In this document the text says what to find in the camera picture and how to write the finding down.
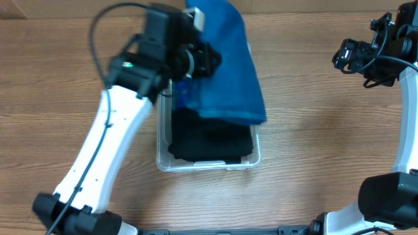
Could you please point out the sparkly blue green garment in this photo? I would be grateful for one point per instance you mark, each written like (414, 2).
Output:
(181, 92)

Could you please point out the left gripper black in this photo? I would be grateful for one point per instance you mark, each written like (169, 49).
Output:
(204, 57)

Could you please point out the blue towel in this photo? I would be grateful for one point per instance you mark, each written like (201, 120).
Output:
(225, 31)

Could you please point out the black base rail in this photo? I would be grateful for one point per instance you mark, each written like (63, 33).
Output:
(209, 231)

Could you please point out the clear plastic storage bin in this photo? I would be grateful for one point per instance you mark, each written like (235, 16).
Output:
(163, 140)

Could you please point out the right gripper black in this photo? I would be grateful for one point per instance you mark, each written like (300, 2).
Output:
(356, 49)

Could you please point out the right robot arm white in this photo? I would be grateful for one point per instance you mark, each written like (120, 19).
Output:
(386, 202)

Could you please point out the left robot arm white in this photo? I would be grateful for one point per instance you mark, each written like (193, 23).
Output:
(167, 50)

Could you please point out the black cloth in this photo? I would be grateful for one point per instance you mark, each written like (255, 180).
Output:
(233, 160)
(198, 139)

